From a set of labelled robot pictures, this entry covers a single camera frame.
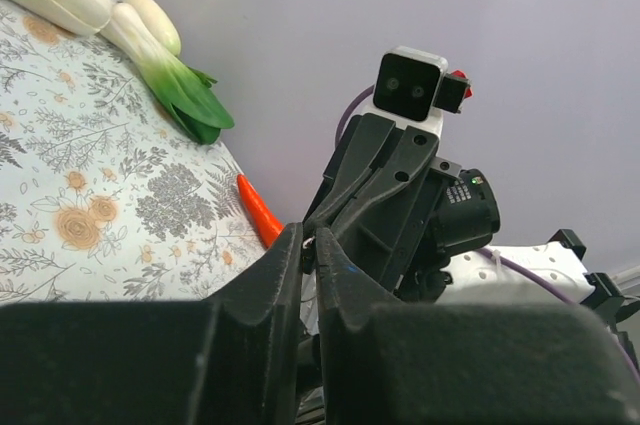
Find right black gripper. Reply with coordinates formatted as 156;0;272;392
303;113;501;303

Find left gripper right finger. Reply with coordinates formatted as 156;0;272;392
315;228;639;424

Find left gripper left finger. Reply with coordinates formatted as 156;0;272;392
1;224;303;424

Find black-headed keys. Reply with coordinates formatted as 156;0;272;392
300;236;315;275

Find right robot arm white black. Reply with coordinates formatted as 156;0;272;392
304;113;639;327

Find orange carrot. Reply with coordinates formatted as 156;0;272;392
236;174;284;248

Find bok choy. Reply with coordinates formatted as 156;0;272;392
101;3;235;145

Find floral table mat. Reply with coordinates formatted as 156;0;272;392
1;0;265;304

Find white radish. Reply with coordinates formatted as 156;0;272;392
123;0;182;56

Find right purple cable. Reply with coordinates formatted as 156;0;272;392
333;84;640;386

